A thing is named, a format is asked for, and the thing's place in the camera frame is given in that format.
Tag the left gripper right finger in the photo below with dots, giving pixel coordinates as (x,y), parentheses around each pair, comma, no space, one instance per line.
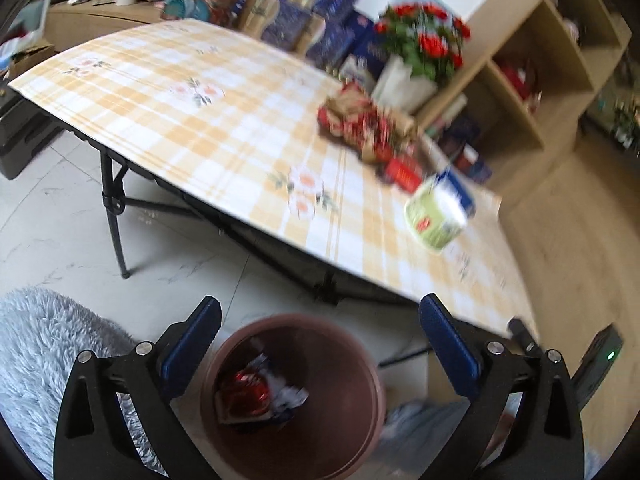
(458,357)

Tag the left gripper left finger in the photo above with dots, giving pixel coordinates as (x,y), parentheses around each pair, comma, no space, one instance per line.
(183,346)

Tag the crushed red soda can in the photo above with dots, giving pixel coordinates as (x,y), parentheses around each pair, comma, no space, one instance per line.
(243,397)

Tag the green instant noodle cup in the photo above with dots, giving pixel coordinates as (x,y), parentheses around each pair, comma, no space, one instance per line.
(439,210)

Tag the red white cigarette box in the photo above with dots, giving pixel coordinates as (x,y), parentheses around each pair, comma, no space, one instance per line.
(405,172)

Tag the red gold wrapper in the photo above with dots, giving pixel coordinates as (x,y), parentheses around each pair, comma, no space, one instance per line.
(376,133)

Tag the maroon plastic trash bin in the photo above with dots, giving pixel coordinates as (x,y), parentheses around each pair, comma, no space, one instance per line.
(327,401)

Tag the grey fluffy rug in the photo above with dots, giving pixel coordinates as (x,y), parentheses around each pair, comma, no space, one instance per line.
(42,333)

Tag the folding table black leg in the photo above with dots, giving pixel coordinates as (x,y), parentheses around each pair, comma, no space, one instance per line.
(113,196)

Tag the yellow plaid tablecloth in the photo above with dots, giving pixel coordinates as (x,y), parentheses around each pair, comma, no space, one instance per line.
(232,123)

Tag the white flower pot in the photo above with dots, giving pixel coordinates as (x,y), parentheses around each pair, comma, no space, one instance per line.
(397,88)

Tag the wooden shelf unit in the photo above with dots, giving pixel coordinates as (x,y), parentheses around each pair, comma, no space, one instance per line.
(530,71)

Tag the red rose bouquet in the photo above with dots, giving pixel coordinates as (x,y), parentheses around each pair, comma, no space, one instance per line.
(427,38)

